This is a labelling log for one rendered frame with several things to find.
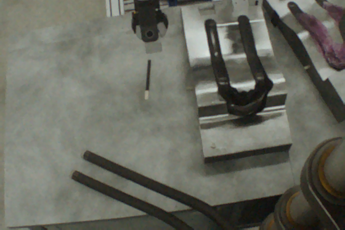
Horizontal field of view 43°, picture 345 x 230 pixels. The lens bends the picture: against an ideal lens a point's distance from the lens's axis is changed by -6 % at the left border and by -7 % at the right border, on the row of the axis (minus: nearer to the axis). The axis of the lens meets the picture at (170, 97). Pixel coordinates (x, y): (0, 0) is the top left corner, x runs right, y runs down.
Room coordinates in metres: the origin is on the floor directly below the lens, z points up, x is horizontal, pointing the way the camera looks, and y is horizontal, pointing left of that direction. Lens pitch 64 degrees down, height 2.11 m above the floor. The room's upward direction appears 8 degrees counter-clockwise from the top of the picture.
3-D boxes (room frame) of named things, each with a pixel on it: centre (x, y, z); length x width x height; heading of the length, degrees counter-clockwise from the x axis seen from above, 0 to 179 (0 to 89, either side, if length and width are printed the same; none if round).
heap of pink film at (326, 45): (0.73, -0.55, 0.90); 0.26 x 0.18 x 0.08; 17
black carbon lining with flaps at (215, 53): (0.67, -0.21, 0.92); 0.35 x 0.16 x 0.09; 179
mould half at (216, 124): (0.65, -0.20, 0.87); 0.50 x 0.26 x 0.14; 179
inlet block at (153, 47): (0.80, 0.03, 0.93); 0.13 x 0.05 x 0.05; 179
